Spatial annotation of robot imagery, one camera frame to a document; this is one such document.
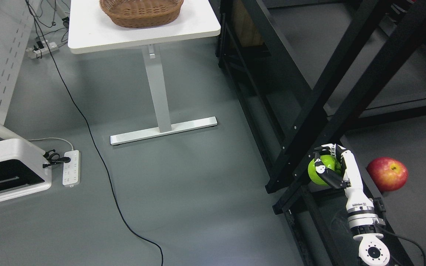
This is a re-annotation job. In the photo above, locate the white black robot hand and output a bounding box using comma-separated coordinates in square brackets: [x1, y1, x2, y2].
[313, 144, 374, 210]

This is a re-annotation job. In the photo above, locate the green apple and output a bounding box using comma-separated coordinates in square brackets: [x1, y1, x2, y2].
[307, 154, 342, 186]

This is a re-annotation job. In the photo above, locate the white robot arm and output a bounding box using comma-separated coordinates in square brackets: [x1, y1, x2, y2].
[348, 207, 391, 266]

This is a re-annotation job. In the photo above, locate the red apple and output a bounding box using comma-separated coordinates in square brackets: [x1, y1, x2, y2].
[366, 157, 409, 192]

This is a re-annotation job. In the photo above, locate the black metal shelf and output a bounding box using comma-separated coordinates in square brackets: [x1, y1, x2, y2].
[217, 0, 426, 266]

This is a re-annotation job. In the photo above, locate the white power strip near machine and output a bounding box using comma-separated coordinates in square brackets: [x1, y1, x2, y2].
[62, 150, 81, 187]

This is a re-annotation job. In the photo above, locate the brown wicker basket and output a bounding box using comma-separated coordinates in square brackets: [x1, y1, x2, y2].
[99, 0, 184, 28]

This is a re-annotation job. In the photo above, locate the white standing desk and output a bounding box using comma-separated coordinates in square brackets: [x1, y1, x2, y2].
[68, 0, 220, 146]

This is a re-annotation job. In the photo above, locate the white machine with warning label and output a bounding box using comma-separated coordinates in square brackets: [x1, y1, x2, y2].
[0, 139, 52, 202]

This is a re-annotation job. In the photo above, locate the white power strip far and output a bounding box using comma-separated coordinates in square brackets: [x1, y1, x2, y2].
[26, 42, 59, 59]

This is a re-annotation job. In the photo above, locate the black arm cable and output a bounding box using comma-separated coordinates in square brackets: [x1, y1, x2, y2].
[376, 224, 426, 266]

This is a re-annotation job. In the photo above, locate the long black floor cable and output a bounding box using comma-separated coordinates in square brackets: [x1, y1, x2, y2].
[24, 0, 164, 266]

